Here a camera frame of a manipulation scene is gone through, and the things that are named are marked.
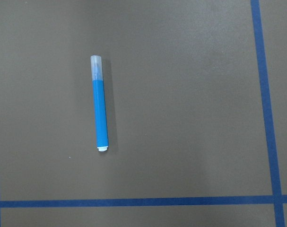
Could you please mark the blue highlighter pen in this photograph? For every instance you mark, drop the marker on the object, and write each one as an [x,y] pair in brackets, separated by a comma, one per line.
[99,103]

